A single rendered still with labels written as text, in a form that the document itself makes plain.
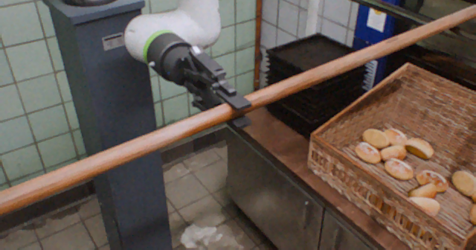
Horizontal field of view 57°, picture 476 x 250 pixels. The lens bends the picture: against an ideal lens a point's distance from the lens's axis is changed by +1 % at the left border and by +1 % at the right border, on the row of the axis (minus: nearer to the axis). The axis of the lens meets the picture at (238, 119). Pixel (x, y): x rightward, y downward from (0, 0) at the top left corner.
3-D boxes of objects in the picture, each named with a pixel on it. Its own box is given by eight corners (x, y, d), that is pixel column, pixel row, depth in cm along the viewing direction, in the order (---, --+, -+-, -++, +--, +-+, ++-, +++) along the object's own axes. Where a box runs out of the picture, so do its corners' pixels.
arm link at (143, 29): (120, 57, 104) (113, 13, 98) (167, 45, 110) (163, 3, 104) (145, 81, 94) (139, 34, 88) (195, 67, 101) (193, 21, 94)
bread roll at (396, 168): (416, 175, 148) (419, 164, 145) (405, 185, 145) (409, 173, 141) (389, 162, 154) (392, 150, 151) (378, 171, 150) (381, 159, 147)
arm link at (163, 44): (145, 78, 94) (140, 39, 89) (193, 64, 100) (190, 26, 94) (158, 90, 90) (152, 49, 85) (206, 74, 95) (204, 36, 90)
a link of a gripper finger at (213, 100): (184, 79, 85) (184, 84, 86) (214, 112, 79) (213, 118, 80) (201, 74, 87) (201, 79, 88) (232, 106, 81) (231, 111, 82)
